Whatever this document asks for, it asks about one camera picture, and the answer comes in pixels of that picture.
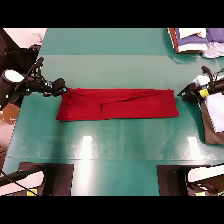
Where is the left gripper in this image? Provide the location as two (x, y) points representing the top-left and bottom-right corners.
(51, 77), (70, 98)

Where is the red T-shirt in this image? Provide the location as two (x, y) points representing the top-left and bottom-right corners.
(55, 87), (181, 122)

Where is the white garment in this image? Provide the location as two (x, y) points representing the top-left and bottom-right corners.
(178, 27), (208, 39)
(203, 92), (224, 134)

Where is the purple garment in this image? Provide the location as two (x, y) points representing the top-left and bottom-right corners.
(177, 27), (224, 47)

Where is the pale lilac garment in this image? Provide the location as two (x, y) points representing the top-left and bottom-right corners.
(201, 41), (224, 60)

